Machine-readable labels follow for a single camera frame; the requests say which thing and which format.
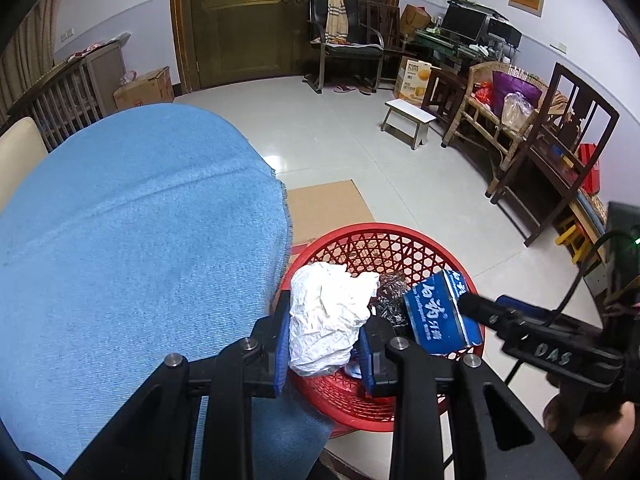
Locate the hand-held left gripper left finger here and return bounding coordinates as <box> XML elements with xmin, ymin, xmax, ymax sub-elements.
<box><xmin>65</xmin><ymin>290</ymin><xmax>293</xmax><ymax>480</ymax></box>

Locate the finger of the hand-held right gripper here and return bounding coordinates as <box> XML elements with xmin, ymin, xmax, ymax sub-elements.
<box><xmin>495</xmin><ymin>296</ymin><xmax>556</xmax><ymax>317</ymax></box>
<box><xmin>457</xmin><ymin>292</ymin><xmax>521</xmax><ymax>333</ymax></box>

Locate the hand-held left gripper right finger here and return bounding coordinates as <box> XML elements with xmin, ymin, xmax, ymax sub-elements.
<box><xmin>352</xmin><ymin>315</ymin><xmax>583</xmax><ymax>480</ymax></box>

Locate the white paper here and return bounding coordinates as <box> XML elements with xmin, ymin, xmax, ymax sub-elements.
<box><xmin>289</xmin><ymin>262</ymin><xmax>381</xmax><ymax>377</ymax></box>

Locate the blue toothpaste box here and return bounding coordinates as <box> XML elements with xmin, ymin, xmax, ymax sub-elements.
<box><xmin>402</xmin><ymin>268</ymin><xmax>486</xmax><ymax>357</ymax></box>

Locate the black plastic bag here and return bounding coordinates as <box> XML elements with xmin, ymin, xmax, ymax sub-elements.
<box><xmin>367</xmin><ymin>272</ymin><xmax>416</xmax><ymax>336</ymax></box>

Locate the red plastic basket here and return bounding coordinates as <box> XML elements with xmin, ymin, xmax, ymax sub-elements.
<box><xmin>272</xmin><ymin>222</ymin><xmax>486</xmax><ymax>433</ymax></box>

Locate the person's right hand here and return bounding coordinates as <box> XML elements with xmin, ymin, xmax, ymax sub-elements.
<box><xmin>544</xmin><ymin>392</ymin><xmax>640</xmax><ymax>458</ymax></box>

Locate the yellow plastic stool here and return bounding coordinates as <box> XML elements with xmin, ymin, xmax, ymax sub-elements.
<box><xmin>557</xmin><ymin>205</ymin><xmax>608</xmax><ymax>266</ymax></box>

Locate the flat cardboard sheet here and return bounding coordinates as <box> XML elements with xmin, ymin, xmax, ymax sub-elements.
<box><xmin>286</xmin><ymin>179</ymin><xmax>377</xmax><ymax>261</ymax></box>

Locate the wicker bench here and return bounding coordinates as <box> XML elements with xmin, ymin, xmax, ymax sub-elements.
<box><xmin>442</xmin><ymin>60</ymin><xmax>556</xmax><ymax>186</ymax></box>

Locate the clear plastic bag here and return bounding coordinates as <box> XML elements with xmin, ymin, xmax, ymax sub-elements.
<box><xmin>501</xmin><ymin>92</ymin><xmax>536</xmax><ymax>128</ymax></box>

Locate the blue tablecloth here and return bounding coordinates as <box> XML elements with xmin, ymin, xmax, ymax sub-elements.
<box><xmin>0</xmin><ymin>103</ymin><xmax>336</xmax><ymax>480</ymax></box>

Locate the purple bag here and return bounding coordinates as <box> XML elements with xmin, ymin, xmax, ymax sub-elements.
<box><xmin>492</xmin><ymin>71</ymin><xmax>541</xmax><ymax>116</ymax></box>

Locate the white step stool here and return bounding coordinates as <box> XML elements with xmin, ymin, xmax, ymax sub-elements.
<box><xmin>381</xmin><ymin>99</ymin><xmax>437</xmax><ymax>150</ymax></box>

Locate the dark wooden chair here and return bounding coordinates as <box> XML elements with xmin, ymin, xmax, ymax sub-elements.
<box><xmin>487</xmin><ymin>62</ymin><xmax>621</xmax><ymax>248</ymax></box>

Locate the dark wooden side table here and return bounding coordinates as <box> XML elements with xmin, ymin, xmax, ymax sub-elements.
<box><xmin>420</xmin><ymin>66</ymin><xmax>468</xmax><ymax>126</ymax></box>

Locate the yellow printed carton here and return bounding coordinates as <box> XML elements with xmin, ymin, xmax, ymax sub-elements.
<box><xmin>393</xmin><ymin>56</ymin><xmax>433</xmax><ymax>103</ymax></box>

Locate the dark computer desk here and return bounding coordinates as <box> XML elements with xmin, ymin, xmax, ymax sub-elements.
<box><xmin>412</xmin><ymin>27</ymin><xmax>521</xmax><ymax>68</ymax></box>

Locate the black desktop computer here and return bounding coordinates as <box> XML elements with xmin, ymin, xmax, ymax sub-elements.
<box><xmin>487</xmin><ymin>17</ymin><xmax>523</xmax><ymax>48</ymax></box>

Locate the black computer monitor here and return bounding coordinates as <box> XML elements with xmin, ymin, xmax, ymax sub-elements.
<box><xmin>440</xmin><ymin>4</ymin><xmax>488</xmax><ymax>43</ymax></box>

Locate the black armchair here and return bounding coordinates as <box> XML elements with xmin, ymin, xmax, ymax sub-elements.
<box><xmin>302</xmin><ymin>0</ymin><xmax>401</xmax><ymax>96</ymax></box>

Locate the open brown cardboard box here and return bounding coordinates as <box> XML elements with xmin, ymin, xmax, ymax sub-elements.
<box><xmin>400</xmin><ymin>4</ymin><xmax>433</xmax><ymax>36</ymax></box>

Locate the slatted wooden chair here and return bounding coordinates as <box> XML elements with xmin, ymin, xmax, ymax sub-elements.
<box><xmin>367</xmin><ymin>1</ymin><xmax>416</xmax><ymax>81</ymax></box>

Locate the wooden double door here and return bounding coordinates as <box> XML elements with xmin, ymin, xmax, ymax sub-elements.
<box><xmin>168</xmin><ymin>0</ymin><xmax>406</xmax><ymax>93</ymax></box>

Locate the cream leather sofa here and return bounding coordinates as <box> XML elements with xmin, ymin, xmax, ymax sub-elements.
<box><xmin>0</xmin><ymin>116</ymin><xmax>48</xmax><ymax>211</ymax></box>

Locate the striped scarf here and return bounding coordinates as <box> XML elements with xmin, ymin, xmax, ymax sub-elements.
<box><xmin>325</xmin><ymin>0</ymin><xmax>348</xmax><ymax>41</ymax></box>

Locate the wooden crib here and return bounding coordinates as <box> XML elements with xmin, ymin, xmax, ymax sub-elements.
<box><xmin>7</xmin><ymin>40</ymin><xmax>126</xmax><ymax>151</ymax></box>

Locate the beige curtain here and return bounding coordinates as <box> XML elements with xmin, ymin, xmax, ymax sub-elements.
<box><xmin>0</xmin><ymin>0</ymin><xmax>56</xmax><ymax>126</ymax></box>

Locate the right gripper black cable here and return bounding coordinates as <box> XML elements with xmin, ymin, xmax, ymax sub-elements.
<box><xmin>502</xmin><ymin>230</ymin><xmax>633</xmax><ymax>386</ymax></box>

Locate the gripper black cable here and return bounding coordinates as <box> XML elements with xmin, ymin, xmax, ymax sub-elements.
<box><xmin>502</xmin><ymin>230</ymin><xmax>633</xmax><ymax>386</ymax></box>
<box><xmin>20</xmin><ymin>452</ymin><xmax>66</xmax><ymax>480</ymax></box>

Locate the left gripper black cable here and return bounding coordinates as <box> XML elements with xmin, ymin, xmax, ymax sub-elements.
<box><xmin>20</xmin><ymin>452</ymin><xmax>66</xmax><ymax>480</ymax></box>

